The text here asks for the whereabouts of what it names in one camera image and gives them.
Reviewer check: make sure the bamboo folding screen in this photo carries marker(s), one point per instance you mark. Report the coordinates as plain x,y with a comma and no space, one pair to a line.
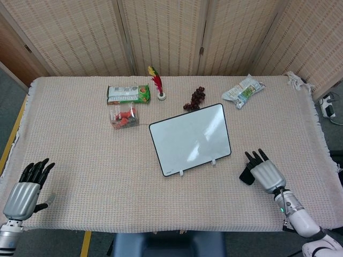
171,34

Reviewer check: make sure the crumpled white green snack bag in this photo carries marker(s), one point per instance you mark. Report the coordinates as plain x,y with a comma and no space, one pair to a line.
242,92

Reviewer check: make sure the beige woven tablecloth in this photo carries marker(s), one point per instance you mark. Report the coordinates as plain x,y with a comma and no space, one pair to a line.
134,166

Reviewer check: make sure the white whiteboard with black frame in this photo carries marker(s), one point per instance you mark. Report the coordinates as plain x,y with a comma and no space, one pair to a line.
190,139

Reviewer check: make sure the green white snack packet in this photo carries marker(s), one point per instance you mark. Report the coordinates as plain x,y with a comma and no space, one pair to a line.
128,94

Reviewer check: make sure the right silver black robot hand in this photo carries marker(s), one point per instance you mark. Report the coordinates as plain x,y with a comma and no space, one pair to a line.
266,172

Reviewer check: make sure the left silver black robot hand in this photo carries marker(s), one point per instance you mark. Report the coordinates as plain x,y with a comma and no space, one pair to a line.
20,196

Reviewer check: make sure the white power strip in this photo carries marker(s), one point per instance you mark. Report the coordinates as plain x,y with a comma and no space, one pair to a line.
327,105

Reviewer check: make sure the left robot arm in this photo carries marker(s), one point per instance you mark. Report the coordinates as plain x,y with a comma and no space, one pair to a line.
8,235

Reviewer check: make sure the small white plastic object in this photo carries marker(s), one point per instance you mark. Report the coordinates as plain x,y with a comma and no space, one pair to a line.
183,172

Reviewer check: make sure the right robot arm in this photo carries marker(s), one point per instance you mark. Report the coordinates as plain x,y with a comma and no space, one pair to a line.
302,219

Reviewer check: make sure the clear box with red items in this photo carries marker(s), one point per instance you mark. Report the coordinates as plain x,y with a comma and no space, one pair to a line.
124,117

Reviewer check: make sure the dark red grape bunch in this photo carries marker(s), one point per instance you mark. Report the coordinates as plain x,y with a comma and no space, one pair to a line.
195,99

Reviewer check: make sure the red yellow feather shuttlecock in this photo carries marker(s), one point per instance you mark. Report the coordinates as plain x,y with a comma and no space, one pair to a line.
158,84

